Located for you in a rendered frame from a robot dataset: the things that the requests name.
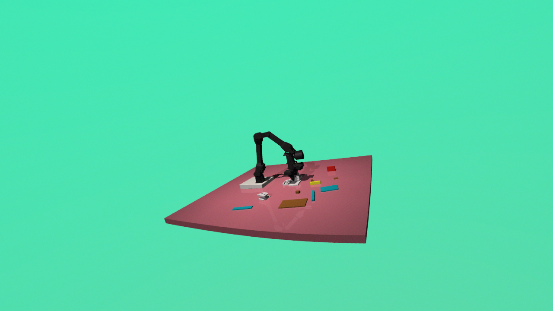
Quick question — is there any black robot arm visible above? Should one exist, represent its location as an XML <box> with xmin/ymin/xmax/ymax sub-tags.
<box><xmin>253</xmin><ymin>131</ymin><xmax>304</xmax><ymax>183</ymax></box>

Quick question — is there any brown flat square plate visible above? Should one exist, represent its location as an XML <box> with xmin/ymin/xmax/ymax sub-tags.
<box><xmin>279</xmin><ymin>198</ymin><xmax>308</xmax><ymax>209</ymax></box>

